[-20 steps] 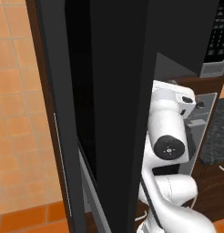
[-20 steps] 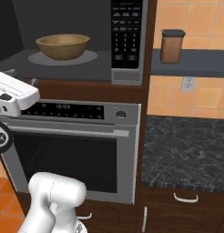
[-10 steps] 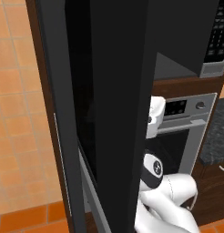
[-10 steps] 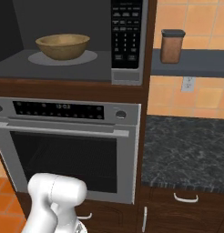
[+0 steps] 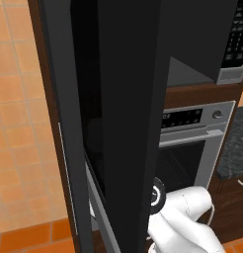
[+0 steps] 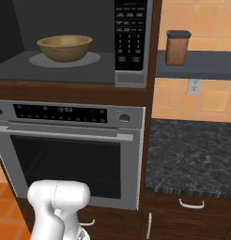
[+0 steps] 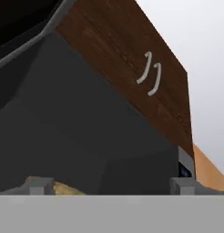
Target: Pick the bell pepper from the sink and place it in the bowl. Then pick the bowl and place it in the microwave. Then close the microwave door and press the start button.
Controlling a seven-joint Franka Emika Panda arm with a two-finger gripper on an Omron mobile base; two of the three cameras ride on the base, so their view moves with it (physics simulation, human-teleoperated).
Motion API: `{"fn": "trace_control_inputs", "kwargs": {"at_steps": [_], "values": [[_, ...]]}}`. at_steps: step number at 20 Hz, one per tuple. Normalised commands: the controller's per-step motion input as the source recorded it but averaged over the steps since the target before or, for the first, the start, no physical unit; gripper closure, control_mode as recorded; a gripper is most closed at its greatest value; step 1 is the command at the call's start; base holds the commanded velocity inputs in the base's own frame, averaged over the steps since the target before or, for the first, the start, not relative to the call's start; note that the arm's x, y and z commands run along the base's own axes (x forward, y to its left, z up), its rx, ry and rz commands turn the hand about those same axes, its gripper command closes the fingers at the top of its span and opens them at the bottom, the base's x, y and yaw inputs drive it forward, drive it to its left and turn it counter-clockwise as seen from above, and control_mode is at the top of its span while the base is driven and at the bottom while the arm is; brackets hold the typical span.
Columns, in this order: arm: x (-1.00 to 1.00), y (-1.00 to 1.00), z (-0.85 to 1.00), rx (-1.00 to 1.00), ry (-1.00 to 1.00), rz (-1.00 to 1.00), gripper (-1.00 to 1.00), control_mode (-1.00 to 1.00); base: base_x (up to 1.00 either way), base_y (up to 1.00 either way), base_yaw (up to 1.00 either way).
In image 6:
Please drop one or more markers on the stainless steel wall oven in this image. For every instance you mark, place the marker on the stainless steel wall oven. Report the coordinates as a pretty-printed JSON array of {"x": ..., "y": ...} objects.
[{"x": 126, "y": 156}]

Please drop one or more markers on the wooden bowl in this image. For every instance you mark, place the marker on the wooden bowl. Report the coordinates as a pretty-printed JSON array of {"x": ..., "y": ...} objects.
[{"x": 64, "y": 48}]

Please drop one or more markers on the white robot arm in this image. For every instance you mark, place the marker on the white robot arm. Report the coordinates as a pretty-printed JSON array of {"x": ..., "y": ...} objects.
[{"x": 54, "y": 200}]

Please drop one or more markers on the white wall socket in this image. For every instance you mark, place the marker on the white wall socket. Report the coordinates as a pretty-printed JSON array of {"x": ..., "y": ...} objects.
[{"x": 194, "y": 86}]

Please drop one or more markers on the brown jar with black lid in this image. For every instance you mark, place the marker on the brown jar with black lid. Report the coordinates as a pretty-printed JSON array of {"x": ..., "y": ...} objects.
[{"x": 177, "y": 48}]

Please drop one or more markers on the dark grey wall shelf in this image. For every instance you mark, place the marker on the dark grey wall shelf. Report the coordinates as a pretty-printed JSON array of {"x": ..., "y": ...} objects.
[{"x": 208, "y": 67}]

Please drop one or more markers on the oven door with dark window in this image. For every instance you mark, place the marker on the oven door with dark window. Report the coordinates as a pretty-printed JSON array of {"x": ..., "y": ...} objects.
[{"x": 130, "y": 175}]

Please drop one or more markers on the dark brown drawer front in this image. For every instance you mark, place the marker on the dark brown drawer front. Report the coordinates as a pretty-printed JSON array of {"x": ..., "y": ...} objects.
[
  {"x": 114, "y": 225},
  {"x": 195, "y": 222}
]

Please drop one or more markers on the dark brown tall cabinet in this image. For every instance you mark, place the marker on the dark brown tall cabinet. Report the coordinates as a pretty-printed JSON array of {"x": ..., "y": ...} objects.
[{"x": 73, "y": 92}]

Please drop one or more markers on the grey microwave turntable plate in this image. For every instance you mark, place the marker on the grey microwave turntable plate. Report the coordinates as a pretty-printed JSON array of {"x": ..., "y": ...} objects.
[{"x": 92, "y": 59}]

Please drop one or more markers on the stainless steel microwave oven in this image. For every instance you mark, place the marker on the stainless steel microwave oven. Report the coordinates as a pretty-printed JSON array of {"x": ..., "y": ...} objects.
[{"x": 130, "y": 37}]

